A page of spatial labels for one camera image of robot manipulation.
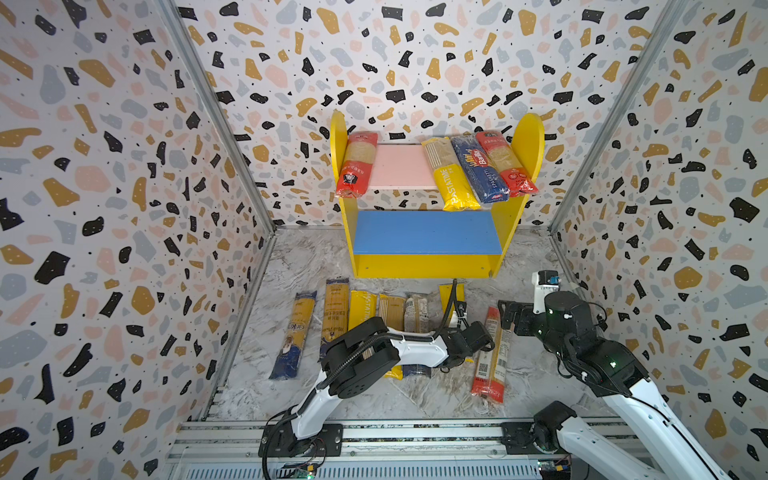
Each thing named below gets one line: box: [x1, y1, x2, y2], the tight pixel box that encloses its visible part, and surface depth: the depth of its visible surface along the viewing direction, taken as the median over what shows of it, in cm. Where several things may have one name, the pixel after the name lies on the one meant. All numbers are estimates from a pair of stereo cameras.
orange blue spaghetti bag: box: [318, 278, 350, 360], surface depth 99 cm
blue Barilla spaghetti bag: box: [450, 133, 509, 204], surface depth 76 cm
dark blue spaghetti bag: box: [269, 291, 317, 380], surface depth 90 cm
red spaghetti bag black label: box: [336, 132, 379, 199], surface depth 78 cm
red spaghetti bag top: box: [476, 130, 539, 198], surface depth 76 cm
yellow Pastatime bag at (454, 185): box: [421, 137, 481, 212], surface depth 76 cm
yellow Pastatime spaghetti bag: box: [348, 290, 377, 332], surface depth 99 cm
